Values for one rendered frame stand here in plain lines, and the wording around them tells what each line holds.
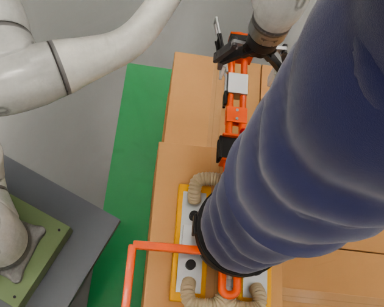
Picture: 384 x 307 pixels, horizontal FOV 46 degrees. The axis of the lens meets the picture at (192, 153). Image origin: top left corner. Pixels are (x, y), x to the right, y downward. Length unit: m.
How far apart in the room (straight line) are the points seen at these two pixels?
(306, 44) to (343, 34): 0.05
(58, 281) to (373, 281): 1.19
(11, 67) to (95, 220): 0.85
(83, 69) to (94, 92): 1.76
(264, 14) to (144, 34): 0.26
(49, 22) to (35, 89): 2.05
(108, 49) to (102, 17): 2.01
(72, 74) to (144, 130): 1.68
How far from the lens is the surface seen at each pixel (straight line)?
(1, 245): 1.29
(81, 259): 1.53
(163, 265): 1.33
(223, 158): 1.25
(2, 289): 1.49
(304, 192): 0.48
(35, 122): 2.53
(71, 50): 0.81
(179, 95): 1.95
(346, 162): 0.39
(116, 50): 0.83
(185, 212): 1.33
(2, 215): 1.27
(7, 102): 0.80
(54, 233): 1.49
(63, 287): 1.53
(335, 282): 1.89
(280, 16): 0.95
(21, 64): 0.80
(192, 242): 1.29
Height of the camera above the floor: 2.26
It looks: 69 degrees down
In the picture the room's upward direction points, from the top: 20 degrees clockwise
